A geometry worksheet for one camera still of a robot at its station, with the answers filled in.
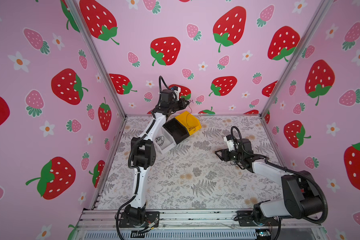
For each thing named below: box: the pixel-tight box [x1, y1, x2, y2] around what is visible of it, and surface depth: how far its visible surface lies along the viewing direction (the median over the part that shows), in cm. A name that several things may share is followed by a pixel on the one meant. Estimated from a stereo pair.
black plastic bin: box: [162, 117, 190, 145], surface depth 107 cm
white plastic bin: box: [151, 126, 177, 154], surface depth 103 cm
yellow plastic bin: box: [175, 111, 202, 136], surface depth 110 cm
